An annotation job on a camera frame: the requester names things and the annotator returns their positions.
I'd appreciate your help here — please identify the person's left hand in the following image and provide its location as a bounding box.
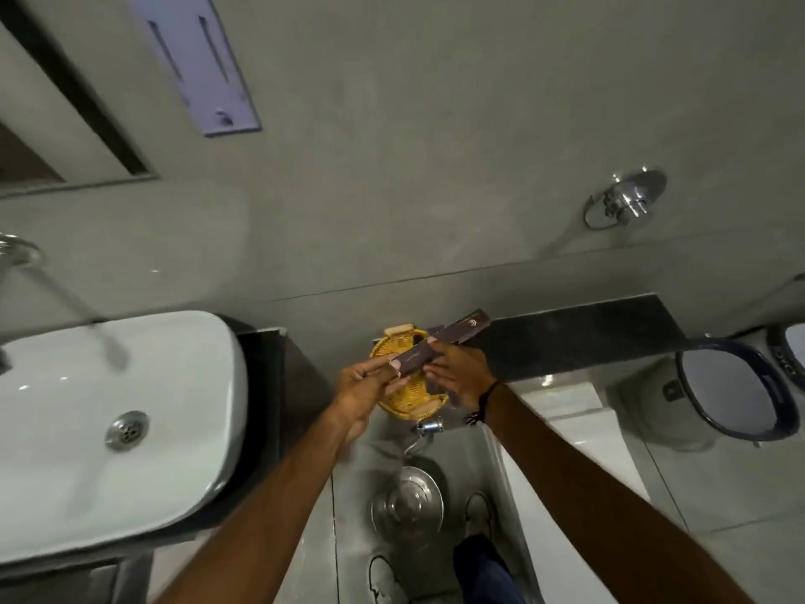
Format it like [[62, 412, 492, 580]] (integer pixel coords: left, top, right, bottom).
[[330, 356, 411, 448]]

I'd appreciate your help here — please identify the person's right hand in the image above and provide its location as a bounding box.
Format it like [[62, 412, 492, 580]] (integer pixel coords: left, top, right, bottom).
[[424, 338, 499, 417]]

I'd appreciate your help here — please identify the short brown slim box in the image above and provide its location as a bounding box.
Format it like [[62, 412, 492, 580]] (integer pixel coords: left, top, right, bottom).
[[386, 344, 442, 378]]

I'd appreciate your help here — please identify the long brown slim box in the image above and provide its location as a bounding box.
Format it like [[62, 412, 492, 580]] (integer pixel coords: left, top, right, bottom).
[[428, 309, 492, 346]]

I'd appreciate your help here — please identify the person's left forearm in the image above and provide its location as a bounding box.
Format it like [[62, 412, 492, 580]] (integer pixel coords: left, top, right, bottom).
[[154, 416, 361, 604]]

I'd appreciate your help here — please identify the person's right forearm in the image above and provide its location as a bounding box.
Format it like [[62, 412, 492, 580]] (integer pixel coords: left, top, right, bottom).
[[482, 383, 756, 604]]

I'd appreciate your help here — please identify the yellow wicker basket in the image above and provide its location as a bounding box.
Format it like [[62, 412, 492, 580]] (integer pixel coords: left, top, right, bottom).
[[369, 328, 451, 417]]

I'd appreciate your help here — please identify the black thread wristband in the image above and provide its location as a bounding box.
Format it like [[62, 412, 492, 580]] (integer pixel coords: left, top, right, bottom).
[[463, 380, 504, 428]]

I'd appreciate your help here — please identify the black granite ledge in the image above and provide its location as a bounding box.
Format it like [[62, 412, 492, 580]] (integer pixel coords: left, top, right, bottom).
[[423, 293, 689, 384]]

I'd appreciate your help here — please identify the person's shoe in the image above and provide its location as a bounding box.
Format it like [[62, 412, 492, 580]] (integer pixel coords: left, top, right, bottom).
[[367, 555, 411, 604], [463, 492, 496, 540]]

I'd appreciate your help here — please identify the person's blue jeans leg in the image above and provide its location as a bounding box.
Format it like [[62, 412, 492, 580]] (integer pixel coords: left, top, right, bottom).
[[453, 533, 528, 604]]

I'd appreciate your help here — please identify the white bucket with blue rim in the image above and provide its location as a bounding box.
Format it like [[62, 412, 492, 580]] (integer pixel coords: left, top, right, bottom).
[[613, 336, 803, 452]]

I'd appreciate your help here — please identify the chrome sink drain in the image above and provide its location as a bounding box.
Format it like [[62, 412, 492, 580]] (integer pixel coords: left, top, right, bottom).
[[104, 410, 151, 452]]

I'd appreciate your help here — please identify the white ceramic sink basin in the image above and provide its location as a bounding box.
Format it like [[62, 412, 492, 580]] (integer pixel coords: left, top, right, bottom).
[[0, 310, 250, 568]]

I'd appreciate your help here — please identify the chrome sink faucet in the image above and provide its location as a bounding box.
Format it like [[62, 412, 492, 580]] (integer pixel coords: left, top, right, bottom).
[[0, 232, 130, 375]]

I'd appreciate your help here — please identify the purple rectangular panel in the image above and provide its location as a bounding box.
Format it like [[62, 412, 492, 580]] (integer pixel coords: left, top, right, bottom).
[[123, 0, 262, 139]]

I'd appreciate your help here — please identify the chrome wall tap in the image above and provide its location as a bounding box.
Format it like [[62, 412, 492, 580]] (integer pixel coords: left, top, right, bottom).
[[402, 415, 445, 458]]

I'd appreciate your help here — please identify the chrome wall valve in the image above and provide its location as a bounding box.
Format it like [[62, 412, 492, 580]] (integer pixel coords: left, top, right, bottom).
[[583, 169, 668, 231]]

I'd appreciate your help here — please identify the wall mirror with frame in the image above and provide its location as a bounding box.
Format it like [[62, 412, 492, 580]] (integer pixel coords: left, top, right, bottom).
[[0, 0, 159, 199]]

